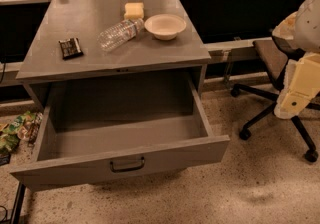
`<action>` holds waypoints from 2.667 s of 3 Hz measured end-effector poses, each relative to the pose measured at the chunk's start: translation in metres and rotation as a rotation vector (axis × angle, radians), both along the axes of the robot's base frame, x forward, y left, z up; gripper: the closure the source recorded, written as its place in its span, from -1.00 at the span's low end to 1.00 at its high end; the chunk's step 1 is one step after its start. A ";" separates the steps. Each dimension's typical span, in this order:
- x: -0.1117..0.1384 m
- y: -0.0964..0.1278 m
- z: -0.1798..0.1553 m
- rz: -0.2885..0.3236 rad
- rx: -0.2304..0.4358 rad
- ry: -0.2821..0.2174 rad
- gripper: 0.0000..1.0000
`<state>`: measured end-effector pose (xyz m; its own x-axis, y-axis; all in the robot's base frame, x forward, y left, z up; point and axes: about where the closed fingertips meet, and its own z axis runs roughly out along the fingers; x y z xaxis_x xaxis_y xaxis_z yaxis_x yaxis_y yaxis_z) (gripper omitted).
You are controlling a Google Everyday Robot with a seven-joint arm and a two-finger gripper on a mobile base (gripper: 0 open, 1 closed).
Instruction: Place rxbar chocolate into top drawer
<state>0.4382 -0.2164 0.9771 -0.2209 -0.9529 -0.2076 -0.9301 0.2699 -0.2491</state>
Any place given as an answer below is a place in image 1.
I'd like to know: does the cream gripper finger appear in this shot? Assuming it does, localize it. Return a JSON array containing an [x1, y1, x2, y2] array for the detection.
[[274, 53, 320, 119], [272, 12, 297, 40]]

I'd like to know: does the black rxbar chocolate bar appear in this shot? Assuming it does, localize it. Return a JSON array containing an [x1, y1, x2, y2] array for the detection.
[[59, 38, 83, 60]]

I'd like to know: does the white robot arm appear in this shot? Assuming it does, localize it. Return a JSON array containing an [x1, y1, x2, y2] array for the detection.
[[272, 0, 320, 119]]

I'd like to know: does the grey open top drawer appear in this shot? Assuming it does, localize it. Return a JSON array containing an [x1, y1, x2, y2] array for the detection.
[[10, 70, 229, 191]]

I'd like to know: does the white bowl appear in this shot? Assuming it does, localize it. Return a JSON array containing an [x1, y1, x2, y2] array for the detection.
[[144, 14, 186, 41]]

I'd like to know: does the grey cabinet desk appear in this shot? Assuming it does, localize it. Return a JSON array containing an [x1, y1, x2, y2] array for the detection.
[[16, 0, 210, 108]]

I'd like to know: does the yellow sponge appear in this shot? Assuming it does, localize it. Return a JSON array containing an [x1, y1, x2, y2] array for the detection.
[[124, 2, 144, 19]]

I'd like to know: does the clear plastic water bottle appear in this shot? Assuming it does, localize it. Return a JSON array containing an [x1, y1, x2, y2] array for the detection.
[[97, 18, 144, 52]]

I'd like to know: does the green snack bag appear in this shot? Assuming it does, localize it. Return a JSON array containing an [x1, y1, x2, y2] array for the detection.
[[0, 111, 35, 154]]

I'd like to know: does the black table leg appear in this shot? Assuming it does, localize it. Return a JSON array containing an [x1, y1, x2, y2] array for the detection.
[[10, 183, 26, 224]]

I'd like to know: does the black drawer handle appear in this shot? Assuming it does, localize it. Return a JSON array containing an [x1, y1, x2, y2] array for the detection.
[[109, 157, 145, 173]]

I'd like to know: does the black cable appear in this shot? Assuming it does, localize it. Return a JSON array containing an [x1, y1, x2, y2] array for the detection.
[[0, 61, 8, 86]]

